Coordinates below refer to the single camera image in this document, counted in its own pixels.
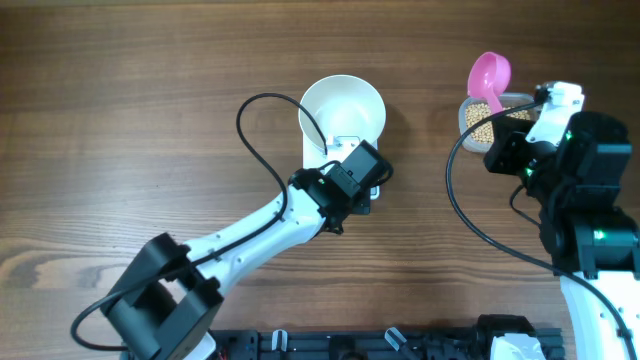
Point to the pink plastic scoop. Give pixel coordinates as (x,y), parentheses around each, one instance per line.
(488,79)

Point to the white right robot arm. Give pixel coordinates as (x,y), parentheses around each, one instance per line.
(593,244)

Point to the white bowl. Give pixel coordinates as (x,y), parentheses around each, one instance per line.
(338,108)

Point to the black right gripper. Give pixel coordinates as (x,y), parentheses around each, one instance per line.
(507,141)

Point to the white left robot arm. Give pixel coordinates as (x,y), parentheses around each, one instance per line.
(164,303)

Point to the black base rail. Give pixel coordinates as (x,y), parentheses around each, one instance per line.
(491,337)

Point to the white digital kitchen scale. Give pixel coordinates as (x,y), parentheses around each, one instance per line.
(313,156)

